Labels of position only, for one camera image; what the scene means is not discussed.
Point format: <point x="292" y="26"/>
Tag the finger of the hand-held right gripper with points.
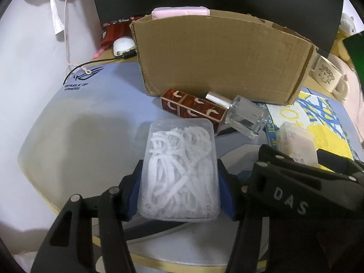
<point x="270" y="153"/>
<point x="330" y="157"/>

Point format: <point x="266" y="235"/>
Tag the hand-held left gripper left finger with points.
<point x="133" y="187"/>

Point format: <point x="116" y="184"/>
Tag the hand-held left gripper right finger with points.
<point x="227" y="193"/>

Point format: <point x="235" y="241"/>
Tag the small translucent plastic box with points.
<point x="295" y="142"/>

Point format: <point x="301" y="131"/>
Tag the clear floss pick box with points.
<point x="179" y="170"/>

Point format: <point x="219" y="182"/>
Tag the cardboard box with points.
<point x="221" y="59"/>

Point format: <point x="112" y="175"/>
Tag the yellow and blue towel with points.
<point x="335" y="136"/>

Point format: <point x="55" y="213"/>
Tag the clear glass perfume bottle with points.
<point x="244" y="116"/>

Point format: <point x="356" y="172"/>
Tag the light blue mouse pad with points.
<point x="85" y="125"/>

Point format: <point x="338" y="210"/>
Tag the white cartoon mug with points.
<point x="327" y="74"/>

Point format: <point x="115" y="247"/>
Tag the red patterned box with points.
<point x="193" y="106"/>

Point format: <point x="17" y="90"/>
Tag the dark flat panel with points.
<point x="355" y="57"/>

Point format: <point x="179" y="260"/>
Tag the yellow plush toy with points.
<point x="342" y="47"/>

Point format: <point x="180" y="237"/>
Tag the white plush toy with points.
<point x="347" y="22"/>

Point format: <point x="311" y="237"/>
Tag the pink pen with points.
<point x="101" y="52"/>

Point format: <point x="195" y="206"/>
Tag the white rounded device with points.
<point x="123" y="47"/>

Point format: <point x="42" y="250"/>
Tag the red glossy packet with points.
<point x="113" y="35"/>

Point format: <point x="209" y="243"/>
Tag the pink tissue pack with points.
<point x="179" y="12"/>

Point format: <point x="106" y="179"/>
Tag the white tassel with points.
<point x="57" y="17"/>

